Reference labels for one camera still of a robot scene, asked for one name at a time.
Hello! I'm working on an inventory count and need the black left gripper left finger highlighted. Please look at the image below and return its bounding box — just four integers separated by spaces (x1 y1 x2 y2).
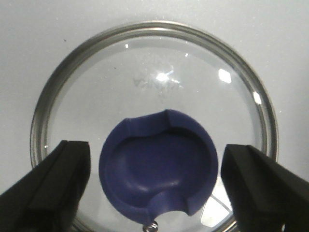
0 140 91 232

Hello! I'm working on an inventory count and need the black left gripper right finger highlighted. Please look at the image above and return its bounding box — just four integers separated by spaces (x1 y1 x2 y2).
221 144 309 232

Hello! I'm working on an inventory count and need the glass lid blue knob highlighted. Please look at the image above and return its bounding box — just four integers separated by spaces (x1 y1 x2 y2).
30 21 278 232

